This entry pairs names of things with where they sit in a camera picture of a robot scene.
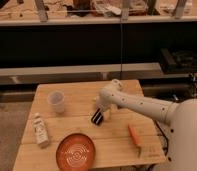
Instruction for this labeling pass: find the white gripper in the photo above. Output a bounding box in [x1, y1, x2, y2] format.
[91, 89, 111, 125]

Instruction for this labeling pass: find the orange carrot toy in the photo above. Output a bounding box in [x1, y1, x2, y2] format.
[128, 125, 142, 156]

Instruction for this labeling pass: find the black cable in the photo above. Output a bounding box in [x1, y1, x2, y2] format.
[119, 16, 124, 80]

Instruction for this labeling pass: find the black box on shelf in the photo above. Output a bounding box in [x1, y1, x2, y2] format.
[159, 48, 197, 74]

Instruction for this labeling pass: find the orange ribbed plate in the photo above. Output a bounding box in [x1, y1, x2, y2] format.
[56, 133, 96, 171]

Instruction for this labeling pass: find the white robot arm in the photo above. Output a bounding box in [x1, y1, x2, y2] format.
[91, 79, 197, 171]

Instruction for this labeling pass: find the white plastic bottle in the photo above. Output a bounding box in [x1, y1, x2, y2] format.
[33, 113, 50, 148]

